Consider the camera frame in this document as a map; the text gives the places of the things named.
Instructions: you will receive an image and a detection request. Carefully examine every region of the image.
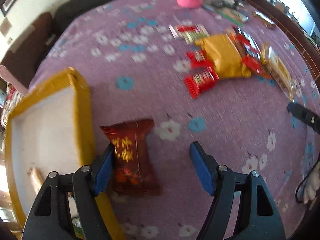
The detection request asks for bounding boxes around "orange edged cracker packet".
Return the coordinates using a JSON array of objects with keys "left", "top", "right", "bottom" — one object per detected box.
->
[{"left": 260, "top": 43, "right": 295, "bottom": 102}]

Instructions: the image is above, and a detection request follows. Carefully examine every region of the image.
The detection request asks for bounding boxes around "dark red candy wrapper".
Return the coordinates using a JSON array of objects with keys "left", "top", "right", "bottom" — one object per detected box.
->
[{"left": 100, "top": 119, "right": 161, "bottom": 197}]

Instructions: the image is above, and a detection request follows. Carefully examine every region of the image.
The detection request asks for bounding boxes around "golden yellow snack pouch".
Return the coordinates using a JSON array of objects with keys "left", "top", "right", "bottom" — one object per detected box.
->
[{"left": 194, "top": 34, "right": 252, "bottom": 79}]

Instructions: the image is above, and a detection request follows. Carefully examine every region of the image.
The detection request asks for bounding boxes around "small red candy packet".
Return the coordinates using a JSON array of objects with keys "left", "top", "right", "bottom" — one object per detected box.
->
[{"left": 183, "top": 69, "right": 219, "bottom": 99}]

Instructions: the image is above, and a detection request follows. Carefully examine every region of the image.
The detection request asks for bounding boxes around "white gloved right hand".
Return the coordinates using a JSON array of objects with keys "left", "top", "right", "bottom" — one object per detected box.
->
[{"left": 303, "top": 162, "right": 320, "bottom": 204}]

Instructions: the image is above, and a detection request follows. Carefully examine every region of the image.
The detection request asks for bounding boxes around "yellow cardboard box tray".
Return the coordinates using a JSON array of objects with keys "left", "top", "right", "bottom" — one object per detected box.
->
[{"left": 5, "top": 68, "right": 125, "bottom": 239}]

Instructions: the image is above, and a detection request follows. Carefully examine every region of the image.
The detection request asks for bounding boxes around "red black candy wrapper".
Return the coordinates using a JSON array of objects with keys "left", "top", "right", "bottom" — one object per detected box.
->
[{"left": 232, "top": 26, "right": 264, "bottom": 76}]

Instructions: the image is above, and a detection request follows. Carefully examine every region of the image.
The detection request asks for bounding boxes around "brown wrapped snack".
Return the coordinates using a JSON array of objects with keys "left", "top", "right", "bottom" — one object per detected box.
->
[{"left": 252, "top": 11, "right": 276, "bottom": 29}]

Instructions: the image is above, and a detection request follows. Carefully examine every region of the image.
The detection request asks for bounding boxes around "red green white snack packet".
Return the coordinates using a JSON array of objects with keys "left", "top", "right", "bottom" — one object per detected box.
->
[{"left": 168, "top": 24, "right": 209, "bottom": 44}]

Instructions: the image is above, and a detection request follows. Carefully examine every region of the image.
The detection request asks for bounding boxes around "maroon armchair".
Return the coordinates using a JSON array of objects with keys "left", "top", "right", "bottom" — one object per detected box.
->
[{"left": 1, "top": 12, "right": 53, "bottom": 95}]

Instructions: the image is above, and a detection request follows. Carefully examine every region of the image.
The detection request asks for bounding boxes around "purple floral tablecloth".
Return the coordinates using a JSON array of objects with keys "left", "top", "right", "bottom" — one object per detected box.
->
[{"left": 29, "top": 0, "right": 319, "bottom": 239}]

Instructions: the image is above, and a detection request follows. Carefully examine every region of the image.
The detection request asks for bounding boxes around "black cable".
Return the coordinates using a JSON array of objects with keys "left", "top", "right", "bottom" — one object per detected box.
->
[{"left": 294, "top": 164, "right": 320, "bottom": 204}]

